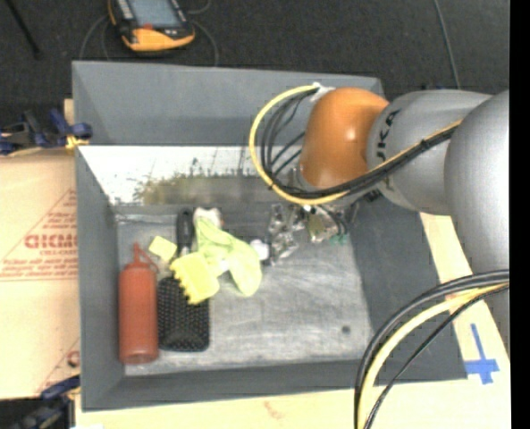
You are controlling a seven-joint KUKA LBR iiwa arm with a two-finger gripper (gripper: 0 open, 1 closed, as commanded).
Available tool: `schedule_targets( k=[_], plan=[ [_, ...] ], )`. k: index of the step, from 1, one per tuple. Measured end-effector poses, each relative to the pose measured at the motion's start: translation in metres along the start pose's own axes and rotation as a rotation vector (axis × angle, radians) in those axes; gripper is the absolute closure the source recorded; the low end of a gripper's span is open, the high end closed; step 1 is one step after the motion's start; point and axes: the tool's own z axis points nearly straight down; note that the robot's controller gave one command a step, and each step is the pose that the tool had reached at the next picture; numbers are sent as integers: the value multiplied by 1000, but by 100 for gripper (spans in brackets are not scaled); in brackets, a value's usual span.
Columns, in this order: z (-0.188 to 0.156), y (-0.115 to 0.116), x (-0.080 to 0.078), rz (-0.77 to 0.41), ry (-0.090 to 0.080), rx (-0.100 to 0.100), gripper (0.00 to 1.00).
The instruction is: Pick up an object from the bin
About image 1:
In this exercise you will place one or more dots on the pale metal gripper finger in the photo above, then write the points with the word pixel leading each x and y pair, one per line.
pixel 286 247
pixel 279 220

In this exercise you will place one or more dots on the small white round thing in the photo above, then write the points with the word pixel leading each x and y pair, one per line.
pixel 259 247

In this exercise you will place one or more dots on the yellow-green cloth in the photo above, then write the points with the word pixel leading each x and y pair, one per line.
pixel 242 266

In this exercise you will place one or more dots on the grey metal bin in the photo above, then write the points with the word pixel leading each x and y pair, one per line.
pixel 291 311

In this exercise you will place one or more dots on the white crumpled thing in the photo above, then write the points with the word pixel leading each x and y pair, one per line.
pixel 208 215

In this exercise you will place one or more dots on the yellow toothed plastic piece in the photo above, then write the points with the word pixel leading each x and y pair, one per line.
pixel 195 277

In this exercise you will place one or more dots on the small pale yellow square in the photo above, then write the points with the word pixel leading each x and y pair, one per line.
pixel 162 247

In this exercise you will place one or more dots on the red squeeze bottle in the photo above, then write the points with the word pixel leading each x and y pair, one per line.
pixel 137 306

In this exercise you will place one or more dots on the brown cardboard board red print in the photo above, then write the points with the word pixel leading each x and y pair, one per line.
pixel 32 311

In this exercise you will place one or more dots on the black cylinder on white bracket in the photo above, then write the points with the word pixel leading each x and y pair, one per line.
pixel 374 196

